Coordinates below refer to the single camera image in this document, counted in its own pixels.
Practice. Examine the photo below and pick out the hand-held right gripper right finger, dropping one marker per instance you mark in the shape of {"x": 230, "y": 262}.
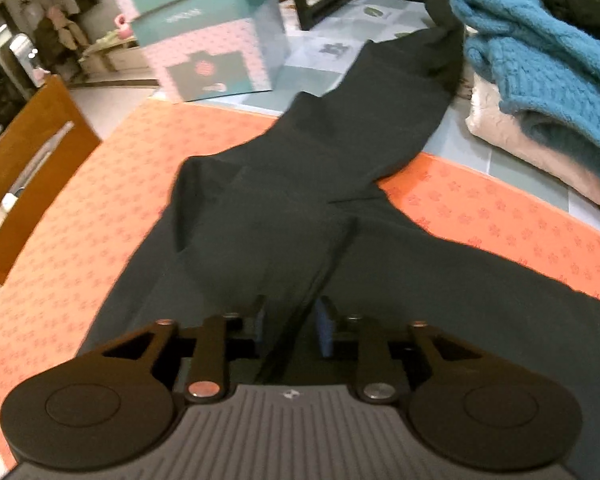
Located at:
{"x": 325, "y": 330}

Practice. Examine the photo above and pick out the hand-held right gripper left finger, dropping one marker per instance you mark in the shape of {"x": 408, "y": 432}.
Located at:
{"x": 260, "y": 327}

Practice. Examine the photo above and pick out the black pants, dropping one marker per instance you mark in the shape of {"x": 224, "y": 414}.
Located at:
{"x": 290, "y": 220}

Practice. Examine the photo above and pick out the orange patterned table mat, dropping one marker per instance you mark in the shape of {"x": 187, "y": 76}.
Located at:
{"x": 105, "y": 200}

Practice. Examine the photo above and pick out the beige quilted garment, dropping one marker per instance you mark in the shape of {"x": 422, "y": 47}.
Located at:
{"x": 530, "y": 152}

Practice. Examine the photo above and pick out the wooden chair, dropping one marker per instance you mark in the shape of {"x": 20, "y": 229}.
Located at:
{"x": 27, "y": 160}

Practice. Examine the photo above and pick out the pink and teal cardboard box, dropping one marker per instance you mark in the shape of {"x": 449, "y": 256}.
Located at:
{"x": 200, "y": 25}

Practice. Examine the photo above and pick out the blue knitted sweater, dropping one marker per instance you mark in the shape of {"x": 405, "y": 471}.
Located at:
{"x": 535, "y": 55}

